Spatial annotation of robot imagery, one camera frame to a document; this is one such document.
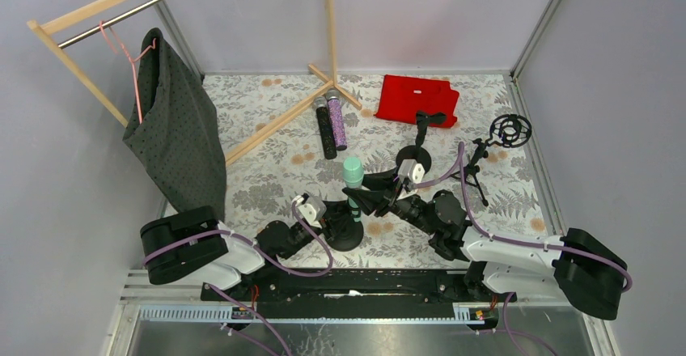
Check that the mint green microphone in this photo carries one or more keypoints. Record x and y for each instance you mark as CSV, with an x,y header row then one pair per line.
x,y
353,174

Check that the red folded cloth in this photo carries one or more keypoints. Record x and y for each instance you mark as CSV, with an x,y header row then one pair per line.
x,y
402,97

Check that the purple glitter microphone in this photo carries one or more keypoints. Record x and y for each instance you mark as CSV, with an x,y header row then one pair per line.
x,y
332,97

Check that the dark grey dotted garment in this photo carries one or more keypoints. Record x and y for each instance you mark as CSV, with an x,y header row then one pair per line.
x,y
174,133

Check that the wooden clothes rack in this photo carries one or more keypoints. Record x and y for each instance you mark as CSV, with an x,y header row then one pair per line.
x,y
45,32

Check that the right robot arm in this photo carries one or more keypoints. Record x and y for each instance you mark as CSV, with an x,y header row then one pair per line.
x,y
576,266

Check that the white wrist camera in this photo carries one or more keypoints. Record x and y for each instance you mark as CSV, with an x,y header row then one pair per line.
x,y
311,209
410,173

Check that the black tripod shock-mount stand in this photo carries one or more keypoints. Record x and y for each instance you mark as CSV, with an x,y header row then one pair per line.
x,y
508,131

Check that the black round-base mic stand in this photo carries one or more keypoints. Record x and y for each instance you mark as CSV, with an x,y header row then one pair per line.
x,y
353,237

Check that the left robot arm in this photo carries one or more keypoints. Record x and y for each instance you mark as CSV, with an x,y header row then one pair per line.
x,y
196,246

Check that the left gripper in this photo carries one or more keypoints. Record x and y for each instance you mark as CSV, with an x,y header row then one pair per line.
x,y
329,223

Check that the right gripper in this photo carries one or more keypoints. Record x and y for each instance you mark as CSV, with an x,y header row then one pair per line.
x,y
387,201

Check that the black glitter microphone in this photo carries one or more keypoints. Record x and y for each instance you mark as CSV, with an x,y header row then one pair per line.
x,y
325,127

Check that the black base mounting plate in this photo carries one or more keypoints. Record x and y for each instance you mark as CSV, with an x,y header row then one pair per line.
x,y
394,294

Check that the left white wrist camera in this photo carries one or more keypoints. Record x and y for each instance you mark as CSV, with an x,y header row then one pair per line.
x,y
311,209

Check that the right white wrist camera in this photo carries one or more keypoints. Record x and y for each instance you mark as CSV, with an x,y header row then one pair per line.
x,y
410,173

